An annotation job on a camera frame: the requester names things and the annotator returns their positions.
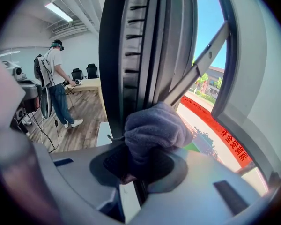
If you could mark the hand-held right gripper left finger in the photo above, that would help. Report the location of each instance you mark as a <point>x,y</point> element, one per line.
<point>84,172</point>

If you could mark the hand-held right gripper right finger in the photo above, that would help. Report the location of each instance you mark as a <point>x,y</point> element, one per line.
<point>196,191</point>

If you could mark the dark grey cleaning cloth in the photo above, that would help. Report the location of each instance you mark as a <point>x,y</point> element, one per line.
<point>154,130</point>

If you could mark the black window frame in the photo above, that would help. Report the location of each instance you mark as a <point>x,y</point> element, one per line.
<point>150,43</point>

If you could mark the grey window sash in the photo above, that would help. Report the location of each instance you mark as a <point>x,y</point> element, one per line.
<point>253,67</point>

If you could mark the white box cabinet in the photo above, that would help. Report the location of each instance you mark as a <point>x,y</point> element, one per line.
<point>104,132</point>

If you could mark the red banner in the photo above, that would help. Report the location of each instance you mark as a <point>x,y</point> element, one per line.
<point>215,123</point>

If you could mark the wooden table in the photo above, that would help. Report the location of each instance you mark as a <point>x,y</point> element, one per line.
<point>91,84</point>

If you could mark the green hedge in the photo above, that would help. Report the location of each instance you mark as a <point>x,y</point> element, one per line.
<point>207,98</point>

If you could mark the dark grey machine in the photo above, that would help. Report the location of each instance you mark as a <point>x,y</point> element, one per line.
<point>30,95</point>

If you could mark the black office chair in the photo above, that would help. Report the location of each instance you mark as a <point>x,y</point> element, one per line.
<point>76,74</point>
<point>92,71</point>

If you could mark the brick building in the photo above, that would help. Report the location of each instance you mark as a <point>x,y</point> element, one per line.
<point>214,78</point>

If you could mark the long ceiling light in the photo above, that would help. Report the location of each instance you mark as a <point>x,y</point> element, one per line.
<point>58,12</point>

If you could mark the white camera device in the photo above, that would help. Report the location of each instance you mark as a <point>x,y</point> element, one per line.
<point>15,70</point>

